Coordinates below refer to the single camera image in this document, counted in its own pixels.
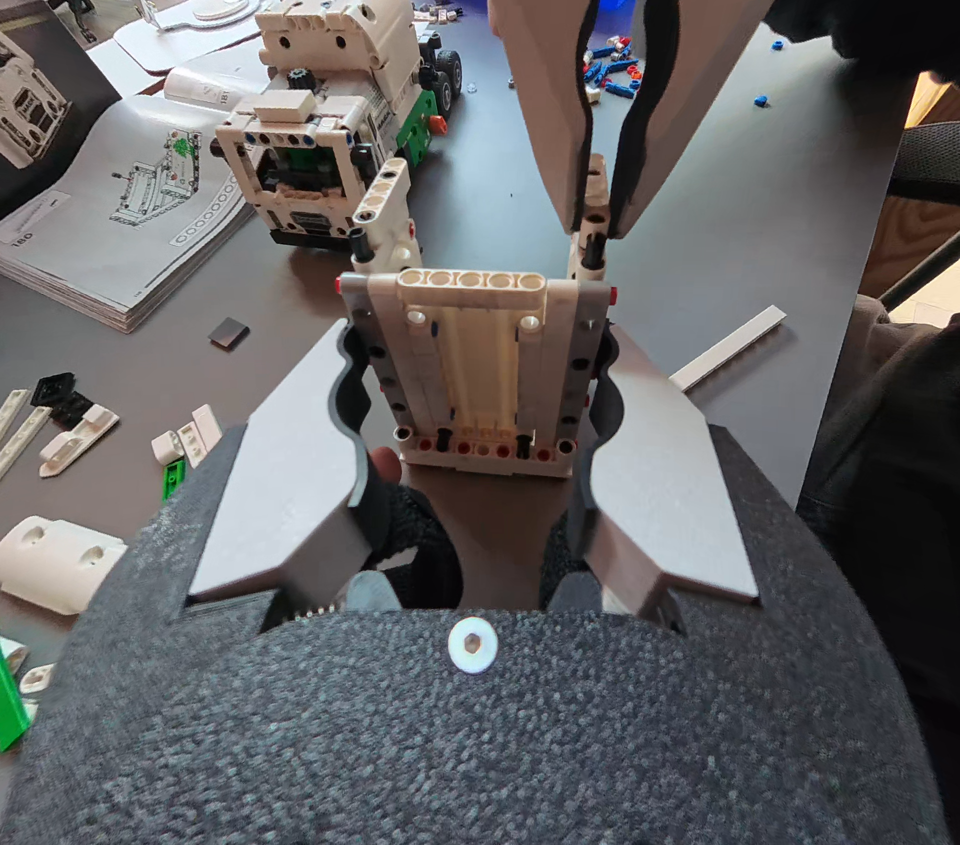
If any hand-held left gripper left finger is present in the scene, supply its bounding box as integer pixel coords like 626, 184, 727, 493
186, 320, 393, 620

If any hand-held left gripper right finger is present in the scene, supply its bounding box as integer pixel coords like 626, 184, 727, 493
566, 323, 760, 629

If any white lego panel assembly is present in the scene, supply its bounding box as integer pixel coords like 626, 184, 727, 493
337, 156, 620, 480

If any white lego truck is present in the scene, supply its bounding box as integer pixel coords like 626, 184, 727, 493
212, 0, 465, 254

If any scatter of white lego pieces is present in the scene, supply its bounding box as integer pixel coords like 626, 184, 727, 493
0, 389, 223, 480

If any white curved lego panel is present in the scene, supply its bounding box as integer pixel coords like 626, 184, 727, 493
0, 515, 129, 617

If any lego instruction booklet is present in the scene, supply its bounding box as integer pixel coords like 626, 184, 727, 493
0, 65, 260, 336

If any dark lego set box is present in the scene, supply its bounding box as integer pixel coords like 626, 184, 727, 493
0, 0, 125, 216

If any pile of blue red pins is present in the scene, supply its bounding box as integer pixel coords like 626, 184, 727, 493
581, 31, 648, 105

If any long flat white strip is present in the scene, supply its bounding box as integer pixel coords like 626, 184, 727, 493
667, 305, 789, 392

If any person's black sweatshirt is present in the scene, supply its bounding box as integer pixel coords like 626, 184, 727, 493
763, 0, 960, 845

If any green plastic bin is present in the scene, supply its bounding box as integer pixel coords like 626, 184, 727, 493
0, 638, 36, 754

